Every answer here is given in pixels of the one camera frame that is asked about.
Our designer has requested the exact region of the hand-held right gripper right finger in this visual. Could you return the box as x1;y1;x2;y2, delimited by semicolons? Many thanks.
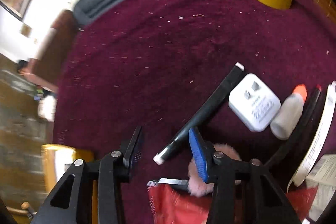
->
188;127;302;224

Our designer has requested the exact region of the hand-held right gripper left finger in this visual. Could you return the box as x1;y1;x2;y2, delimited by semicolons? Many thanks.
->
31;126;145;224

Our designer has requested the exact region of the black tube with white ends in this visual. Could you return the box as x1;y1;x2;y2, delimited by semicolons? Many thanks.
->
153;63;244;164

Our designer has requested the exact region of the yellow taped white box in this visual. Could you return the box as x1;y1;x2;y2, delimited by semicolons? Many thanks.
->
41;144;99;224

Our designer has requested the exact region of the green white medicine box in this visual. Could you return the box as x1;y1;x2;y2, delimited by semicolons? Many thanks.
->
306;154;336;222

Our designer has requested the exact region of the pink fluffy pompom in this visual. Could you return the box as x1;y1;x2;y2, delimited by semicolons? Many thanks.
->
188;144;243;198

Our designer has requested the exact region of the small silver blade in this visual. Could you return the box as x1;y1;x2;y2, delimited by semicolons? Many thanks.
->
147;178;189;186

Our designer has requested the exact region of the red plastic packet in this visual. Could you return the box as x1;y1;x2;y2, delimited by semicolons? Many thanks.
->
148;183;319;224

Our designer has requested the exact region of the white power adapter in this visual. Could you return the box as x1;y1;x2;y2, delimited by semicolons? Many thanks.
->
228;73;281;132

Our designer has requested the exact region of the white bottle with orange cap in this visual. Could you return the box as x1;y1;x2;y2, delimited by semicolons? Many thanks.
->
270;84;307;140

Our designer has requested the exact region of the maroon velvet tablecloth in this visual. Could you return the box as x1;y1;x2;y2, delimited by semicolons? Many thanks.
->
52;0;336;224

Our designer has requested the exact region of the brown armchair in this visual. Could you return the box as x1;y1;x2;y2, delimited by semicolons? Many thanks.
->
28;9;79;93

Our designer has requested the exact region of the wooden rod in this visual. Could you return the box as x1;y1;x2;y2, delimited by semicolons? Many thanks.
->
5;202;37;219

